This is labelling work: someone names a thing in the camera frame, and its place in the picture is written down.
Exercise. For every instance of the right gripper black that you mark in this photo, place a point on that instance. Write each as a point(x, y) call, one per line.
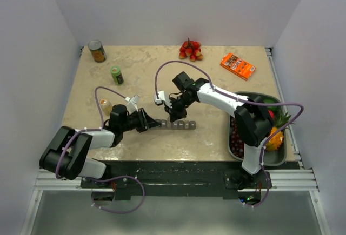
point(174, 113)

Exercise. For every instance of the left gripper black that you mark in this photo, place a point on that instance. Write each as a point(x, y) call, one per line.
point(145, 122)

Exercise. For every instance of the green lidded pill bottle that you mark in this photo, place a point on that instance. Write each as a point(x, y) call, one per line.
point(117, 75)

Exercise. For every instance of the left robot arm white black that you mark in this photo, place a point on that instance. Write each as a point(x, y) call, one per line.
point(66, 154)

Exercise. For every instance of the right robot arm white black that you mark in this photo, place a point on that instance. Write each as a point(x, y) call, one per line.
point(252, 118)

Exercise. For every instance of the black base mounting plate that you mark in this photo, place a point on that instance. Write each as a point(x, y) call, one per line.
point(126, 179)

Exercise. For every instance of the red toy fruit bunch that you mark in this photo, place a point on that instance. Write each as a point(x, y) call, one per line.
point(191, 50)

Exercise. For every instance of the dark red toy grapes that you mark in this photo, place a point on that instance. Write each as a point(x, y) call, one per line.
point(236, 144)

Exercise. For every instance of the orange cardboard box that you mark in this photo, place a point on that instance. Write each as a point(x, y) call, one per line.
point(238, 66)

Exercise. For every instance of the green toy avocado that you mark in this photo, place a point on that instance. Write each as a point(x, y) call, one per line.
point(268, 101)

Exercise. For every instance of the tin can fruit label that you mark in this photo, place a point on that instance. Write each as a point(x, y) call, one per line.
point(97, 51)

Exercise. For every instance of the red toy apple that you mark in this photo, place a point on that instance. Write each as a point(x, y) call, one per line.
point(271, 113)

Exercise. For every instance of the toy pineapple orange yellow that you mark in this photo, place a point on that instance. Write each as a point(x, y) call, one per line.
point(276, 141)

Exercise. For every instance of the grey fruit tray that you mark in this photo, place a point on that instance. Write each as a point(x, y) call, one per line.
point(271, 158)

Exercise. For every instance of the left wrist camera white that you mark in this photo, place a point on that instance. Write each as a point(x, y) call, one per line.
point(132, 103)

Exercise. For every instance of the aluminium frame rail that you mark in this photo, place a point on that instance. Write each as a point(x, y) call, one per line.
point(282, 180)

